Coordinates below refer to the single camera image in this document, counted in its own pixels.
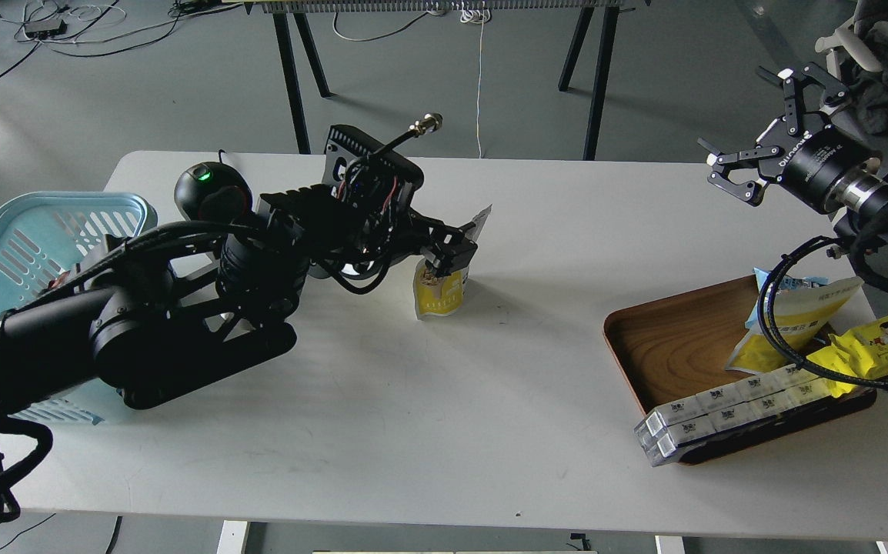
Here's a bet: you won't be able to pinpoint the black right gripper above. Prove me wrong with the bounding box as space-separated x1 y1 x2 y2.
697 62 885 215

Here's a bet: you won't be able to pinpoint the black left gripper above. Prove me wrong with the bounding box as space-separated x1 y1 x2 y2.
394 212 479 278

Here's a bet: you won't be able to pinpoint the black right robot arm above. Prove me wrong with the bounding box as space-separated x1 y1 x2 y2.
699 62 888 293

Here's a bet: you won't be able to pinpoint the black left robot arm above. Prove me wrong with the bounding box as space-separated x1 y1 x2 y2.
0 113 478 525

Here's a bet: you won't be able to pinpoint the blue white snack bag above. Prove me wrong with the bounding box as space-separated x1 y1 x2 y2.
743 267 829 330

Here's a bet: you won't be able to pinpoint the yellow white snack pouch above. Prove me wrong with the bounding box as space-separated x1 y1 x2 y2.
724 277 863 374

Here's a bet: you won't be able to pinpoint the yellow cartoon snack bag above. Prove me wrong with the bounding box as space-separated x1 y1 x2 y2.
806 316 888 379

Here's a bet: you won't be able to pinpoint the white boxed snack row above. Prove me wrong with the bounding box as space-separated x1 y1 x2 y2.
633 365 836 466

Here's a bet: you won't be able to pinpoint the light blue plastic basket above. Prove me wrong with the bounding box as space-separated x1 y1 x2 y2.
0 192 158 426

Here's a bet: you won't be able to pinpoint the white chair with clothes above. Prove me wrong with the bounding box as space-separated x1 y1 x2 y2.
816 1 888 136

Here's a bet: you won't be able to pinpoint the black table trestle legs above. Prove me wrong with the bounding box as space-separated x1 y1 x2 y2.
239 1 623 161

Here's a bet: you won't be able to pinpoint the brown wooden tray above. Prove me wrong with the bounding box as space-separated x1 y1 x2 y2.
603 276 876 452

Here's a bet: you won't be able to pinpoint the black barcode scanner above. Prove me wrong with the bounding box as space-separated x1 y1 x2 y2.
173 160 253 223

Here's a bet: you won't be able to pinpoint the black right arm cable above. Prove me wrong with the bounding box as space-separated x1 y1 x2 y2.
756 235 888 397

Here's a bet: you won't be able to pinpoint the white hanging cable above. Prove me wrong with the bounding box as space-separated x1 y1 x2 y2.
458 6 492 159

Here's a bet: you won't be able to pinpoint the floor cables and adapter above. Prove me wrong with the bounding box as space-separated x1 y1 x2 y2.
0 0 222 108

